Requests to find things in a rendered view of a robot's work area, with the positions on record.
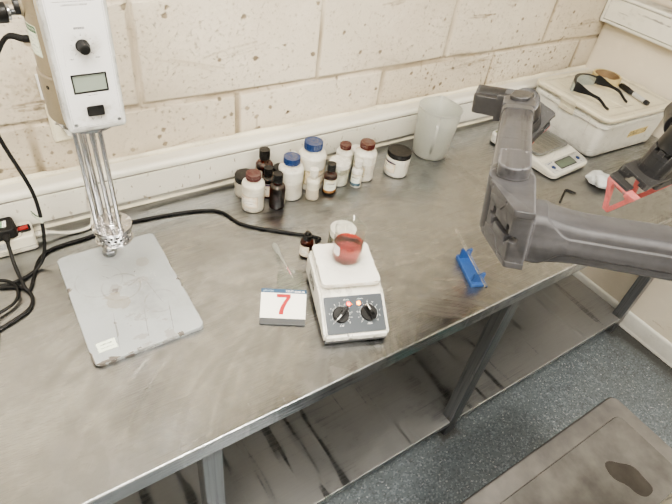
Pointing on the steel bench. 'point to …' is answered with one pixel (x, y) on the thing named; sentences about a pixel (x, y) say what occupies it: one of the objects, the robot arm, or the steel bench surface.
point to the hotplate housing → (339, 296)
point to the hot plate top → (364, 275)
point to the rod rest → (468, 269)
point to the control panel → (354, 314)
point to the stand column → (93, 183)
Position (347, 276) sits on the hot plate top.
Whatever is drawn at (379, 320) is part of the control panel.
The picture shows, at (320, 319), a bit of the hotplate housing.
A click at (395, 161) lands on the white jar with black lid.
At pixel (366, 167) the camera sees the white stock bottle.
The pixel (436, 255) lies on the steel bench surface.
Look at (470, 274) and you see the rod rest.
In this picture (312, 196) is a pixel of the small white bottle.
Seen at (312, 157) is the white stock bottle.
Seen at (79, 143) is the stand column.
